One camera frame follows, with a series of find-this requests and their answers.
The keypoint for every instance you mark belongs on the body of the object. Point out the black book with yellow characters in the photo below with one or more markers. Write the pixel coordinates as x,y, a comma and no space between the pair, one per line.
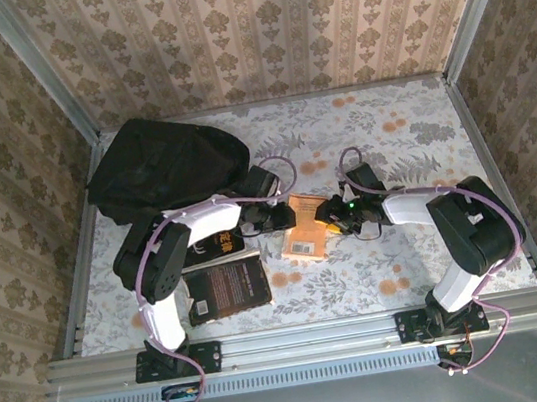
219,246

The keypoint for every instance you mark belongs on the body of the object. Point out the aluminium front frame rail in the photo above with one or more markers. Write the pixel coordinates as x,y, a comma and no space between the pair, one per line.
310,341

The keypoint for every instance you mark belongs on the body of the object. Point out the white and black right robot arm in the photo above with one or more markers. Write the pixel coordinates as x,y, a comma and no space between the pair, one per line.
475,231

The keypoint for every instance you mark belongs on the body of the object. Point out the pale orange Huckleberry Finn book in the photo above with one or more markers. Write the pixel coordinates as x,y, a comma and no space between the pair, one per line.
307,240

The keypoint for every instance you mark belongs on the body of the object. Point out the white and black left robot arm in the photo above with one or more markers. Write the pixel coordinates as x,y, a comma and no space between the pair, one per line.
205,218

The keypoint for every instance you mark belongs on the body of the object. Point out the aluminium frame post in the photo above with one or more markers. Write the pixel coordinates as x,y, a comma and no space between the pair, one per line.
479,2
44,68

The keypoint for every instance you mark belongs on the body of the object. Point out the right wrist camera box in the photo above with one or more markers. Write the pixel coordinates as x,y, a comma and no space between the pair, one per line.
365,180

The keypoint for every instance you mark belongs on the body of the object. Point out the dark brown paperback with barcode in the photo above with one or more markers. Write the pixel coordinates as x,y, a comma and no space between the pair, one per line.
226,290

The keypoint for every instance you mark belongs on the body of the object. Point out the aluminium side rail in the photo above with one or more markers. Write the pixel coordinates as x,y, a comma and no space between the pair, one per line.
84,248
473,130

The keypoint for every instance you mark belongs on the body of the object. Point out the black fabric backpack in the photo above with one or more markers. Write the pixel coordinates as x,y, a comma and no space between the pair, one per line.
167,165

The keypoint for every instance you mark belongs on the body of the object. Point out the floral printed tablecloth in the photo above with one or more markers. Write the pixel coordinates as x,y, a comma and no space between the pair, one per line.
386,107

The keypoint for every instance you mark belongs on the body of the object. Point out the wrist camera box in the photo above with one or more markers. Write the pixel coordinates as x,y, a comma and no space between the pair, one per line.
260,181
365,180

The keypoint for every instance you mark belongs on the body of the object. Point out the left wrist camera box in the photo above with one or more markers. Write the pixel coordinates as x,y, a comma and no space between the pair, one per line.
260,181

